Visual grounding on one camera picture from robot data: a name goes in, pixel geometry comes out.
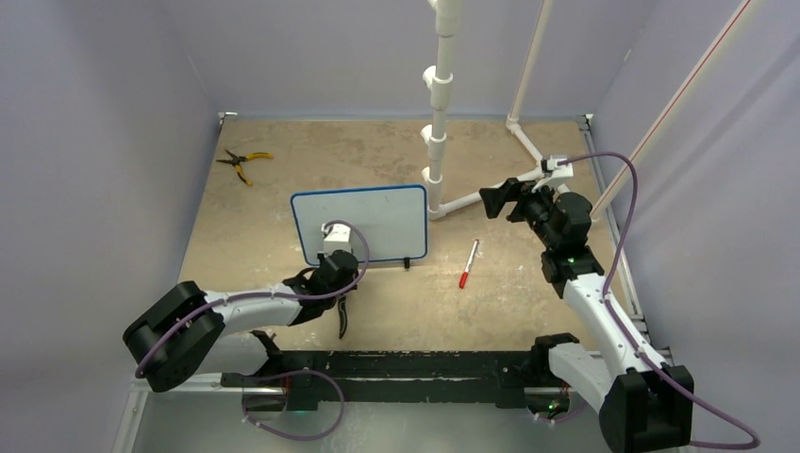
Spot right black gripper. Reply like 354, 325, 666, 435
480, 177, 562, 250

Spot blue framed whiteboard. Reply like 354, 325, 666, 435
290, 184, 428, 265

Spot white red marker pen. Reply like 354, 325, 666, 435
458, 239, 480, 289

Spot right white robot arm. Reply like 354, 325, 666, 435
478, 177, 694, 452

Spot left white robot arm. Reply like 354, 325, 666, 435
123, 250, 363, 393

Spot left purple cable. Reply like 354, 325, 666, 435
134, 220, 371, 380

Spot black handled wire stripper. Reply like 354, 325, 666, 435
337, 295, 348, 340

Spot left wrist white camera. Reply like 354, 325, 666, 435
321, 221, 354, 256

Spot wrist white camera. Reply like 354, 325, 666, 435
321, 221, 354, 256
532, 155, 575, 192

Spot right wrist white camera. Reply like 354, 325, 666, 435
532, 155, 575, 192

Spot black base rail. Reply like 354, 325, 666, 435
221, 350, 579, 416

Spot white PVC pipe frame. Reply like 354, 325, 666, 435
420, 0, 758, 221

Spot yellow handled pliers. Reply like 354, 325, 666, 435
216, 149, 274, 187

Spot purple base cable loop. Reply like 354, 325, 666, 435
241, 368, 346, 442

